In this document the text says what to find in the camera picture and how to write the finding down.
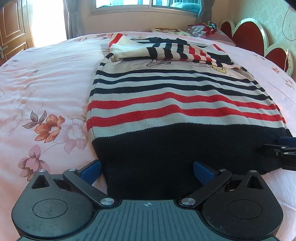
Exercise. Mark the red ribbon ornament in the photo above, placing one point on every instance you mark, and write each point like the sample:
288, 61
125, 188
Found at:
202, 30

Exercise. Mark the striped knit children's sweater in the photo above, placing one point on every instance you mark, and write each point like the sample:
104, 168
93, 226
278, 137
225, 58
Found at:
158, 105

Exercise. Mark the grey left curtain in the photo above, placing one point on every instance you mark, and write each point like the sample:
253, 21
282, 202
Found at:
72, 16

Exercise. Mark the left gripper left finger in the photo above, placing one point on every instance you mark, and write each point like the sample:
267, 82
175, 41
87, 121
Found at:
81, 181

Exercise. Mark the yellow red folded blanket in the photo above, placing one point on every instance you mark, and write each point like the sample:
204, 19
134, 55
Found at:
170, 31

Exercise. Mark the grey curtain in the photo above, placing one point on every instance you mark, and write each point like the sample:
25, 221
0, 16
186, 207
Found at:
205, 13
72, 16

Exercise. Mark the striped red grey pillow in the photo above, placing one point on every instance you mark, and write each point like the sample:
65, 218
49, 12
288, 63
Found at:
219, 36

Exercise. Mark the sliding glass window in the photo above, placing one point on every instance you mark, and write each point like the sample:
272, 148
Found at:
127, 6

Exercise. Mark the red white headboard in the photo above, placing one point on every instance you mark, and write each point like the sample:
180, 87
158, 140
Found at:
250, 35

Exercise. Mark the pink floral quilt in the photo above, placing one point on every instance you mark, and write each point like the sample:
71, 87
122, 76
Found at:
52, 83

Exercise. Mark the grey right curtain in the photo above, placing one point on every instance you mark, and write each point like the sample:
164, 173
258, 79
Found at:
205, 13

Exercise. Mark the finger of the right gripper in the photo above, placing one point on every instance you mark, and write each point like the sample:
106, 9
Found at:
284, 150

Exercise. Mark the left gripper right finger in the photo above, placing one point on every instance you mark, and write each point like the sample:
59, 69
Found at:
212, 181

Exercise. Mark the brown wooden door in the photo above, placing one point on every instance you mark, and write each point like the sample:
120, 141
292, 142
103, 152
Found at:
16, 35

